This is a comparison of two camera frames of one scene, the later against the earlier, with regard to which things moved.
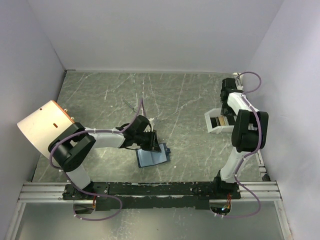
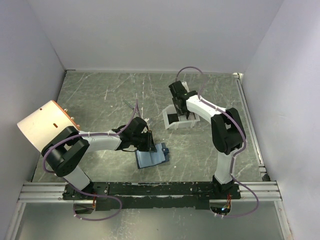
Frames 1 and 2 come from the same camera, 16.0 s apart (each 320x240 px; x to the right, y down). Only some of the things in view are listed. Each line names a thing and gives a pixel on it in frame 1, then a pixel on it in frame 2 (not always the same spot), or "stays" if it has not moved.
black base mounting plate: (118, 196) stays
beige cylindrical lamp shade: (40, 128) stays
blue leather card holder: (145, 158) stays
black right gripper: (225, 111) → (180, 112)
